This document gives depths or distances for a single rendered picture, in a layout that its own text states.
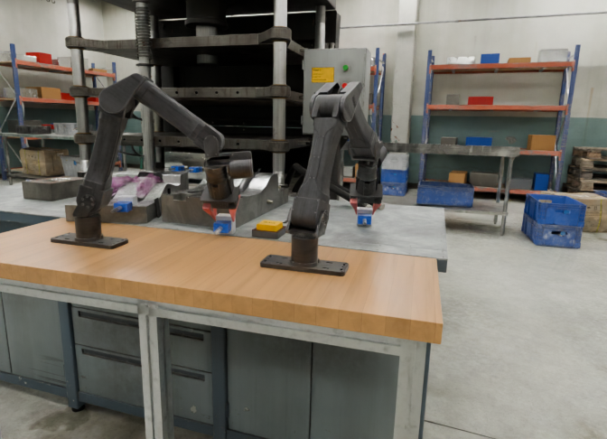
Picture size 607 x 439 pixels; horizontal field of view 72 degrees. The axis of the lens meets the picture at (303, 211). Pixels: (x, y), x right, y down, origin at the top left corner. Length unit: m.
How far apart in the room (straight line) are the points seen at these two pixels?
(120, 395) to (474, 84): 7.06
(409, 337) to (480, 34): 7.36
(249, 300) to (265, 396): 0.72
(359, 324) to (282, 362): 0.66
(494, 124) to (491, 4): 1.87
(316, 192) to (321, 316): 0.29
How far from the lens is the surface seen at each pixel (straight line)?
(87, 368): 1.88
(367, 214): 1.37
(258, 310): 0.83
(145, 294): 0.94
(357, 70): 2.06
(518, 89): 7.88
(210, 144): 1.11
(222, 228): 1.22
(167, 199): 1.42
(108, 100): 1.16
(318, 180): 0.95
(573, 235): 4.79
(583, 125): 8.00
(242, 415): 1.58
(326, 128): 0.99
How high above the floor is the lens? 1.12
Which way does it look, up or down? 12 degrees down
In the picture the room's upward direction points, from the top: 1 degrees clockwise
